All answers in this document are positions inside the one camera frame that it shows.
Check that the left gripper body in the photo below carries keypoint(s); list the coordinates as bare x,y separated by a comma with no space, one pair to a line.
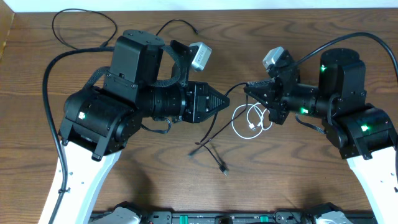
194,97

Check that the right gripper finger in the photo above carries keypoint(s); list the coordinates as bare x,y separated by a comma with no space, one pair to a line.
267,83
264,94

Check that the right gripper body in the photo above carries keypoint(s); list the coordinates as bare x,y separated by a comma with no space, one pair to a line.
282,107

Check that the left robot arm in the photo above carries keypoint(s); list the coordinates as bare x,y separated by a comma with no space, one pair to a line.
147,78

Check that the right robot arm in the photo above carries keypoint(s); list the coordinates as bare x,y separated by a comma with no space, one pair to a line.
364,134

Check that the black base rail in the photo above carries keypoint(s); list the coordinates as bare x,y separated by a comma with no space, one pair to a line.
198,218

